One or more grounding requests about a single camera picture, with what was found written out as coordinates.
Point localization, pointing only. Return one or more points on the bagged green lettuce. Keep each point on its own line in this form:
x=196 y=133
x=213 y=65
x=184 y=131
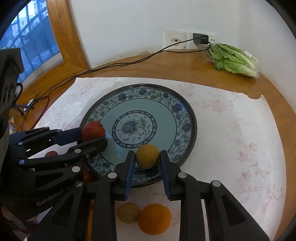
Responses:
x=233 y=60

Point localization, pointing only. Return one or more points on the white wall socket plate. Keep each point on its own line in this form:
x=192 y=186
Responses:
x=183 y=41

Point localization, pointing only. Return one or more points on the small grey wall stub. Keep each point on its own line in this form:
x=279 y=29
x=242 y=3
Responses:
x=145 y=53

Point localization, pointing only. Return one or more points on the power strip on floor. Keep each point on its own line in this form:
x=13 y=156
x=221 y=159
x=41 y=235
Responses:
x=29 y=105

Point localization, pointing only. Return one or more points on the blue floral ceramic plate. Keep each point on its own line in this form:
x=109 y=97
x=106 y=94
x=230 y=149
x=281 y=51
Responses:
x=141 y=114

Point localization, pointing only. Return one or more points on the brown longan fruit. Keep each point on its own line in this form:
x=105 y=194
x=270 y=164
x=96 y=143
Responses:
x=128 y=212
x=147 y=156

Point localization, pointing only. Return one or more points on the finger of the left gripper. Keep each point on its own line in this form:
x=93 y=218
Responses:
x=56 y=165
x=57 y=136

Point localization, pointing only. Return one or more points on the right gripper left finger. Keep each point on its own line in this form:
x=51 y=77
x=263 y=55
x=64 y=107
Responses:
x=115 y=186

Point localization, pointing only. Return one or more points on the wooden window frame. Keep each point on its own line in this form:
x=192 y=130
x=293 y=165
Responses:
x=45 y=33

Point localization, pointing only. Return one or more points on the red apple back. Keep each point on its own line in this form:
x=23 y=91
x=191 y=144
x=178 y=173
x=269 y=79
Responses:
x=93 y=130

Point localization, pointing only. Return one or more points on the red apple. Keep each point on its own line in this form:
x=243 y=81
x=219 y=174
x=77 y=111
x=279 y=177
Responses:
x=93 y=130
x=51 y=153

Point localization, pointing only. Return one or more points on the orange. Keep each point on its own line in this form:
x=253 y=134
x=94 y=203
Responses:
x=154 y=219

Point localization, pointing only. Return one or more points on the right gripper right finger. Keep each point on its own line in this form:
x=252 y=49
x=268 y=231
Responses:
x=208 y=210

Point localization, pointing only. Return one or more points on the white floral table mat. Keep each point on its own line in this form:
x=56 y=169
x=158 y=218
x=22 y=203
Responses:
x=237 y=143

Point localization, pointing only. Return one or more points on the black power adapter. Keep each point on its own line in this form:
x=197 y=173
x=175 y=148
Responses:
x=200 y=39

